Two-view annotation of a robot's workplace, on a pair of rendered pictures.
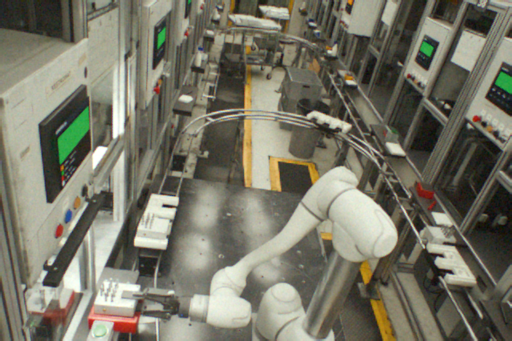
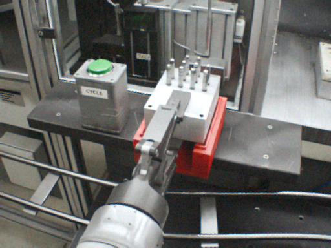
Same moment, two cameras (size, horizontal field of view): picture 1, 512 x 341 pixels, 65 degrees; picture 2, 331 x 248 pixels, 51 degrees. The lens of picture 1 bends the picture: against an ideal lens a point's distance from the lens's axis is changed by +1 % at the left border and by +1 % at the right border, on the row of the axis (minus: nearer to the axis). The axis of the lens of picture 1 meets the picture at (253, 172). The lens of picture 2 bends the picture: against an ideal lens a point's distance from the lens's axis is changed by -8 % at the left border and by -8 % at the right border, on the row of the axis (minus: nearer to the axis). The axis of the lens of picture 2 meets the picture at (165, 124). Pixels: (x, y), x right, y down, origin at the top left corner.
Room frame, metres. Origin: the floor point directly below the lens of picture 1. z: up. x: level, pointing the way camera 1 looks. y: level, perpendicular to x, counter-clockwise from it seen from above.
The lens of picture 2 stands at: (1.08, -0.10, 1.36)
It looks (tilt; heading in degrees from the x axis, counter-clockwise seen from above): 40 degrees down; 113
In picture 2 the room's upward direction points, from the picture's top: straight up
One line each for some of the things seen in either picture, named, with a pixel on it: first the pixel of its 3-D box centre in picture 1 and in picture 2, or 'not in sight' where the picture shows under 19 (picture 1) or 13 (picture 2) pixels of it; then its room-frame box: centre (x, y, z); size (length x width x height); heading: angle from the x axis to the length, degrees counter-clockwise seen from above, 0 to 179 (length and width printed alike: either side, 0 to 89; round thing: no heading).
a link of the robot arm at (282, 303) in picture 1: (280, 310); not in sight; (1.14, -0.22, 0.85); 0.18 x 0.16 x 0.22; 35
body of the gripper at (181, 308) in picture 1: (177, 306); (143, 195); (0.93, 0.16, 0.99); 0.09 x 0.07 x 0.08; 97
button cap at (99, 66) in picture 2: (100, 331); (99, 69); (0.76, 0.36, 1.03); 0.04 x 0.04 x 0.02
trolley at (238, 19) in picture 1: (250, 46); not in sight; (6.87, 0.48, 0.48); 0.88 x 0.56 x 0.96; 115
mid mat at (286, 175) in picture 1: (296, 182); not in sight; (3.55, -0.46, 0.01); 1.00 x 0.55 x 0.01; 7
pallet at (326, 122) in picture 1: (328, 124); not in sight; (3.23, -0.55, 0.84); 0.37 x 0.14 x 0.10; 65
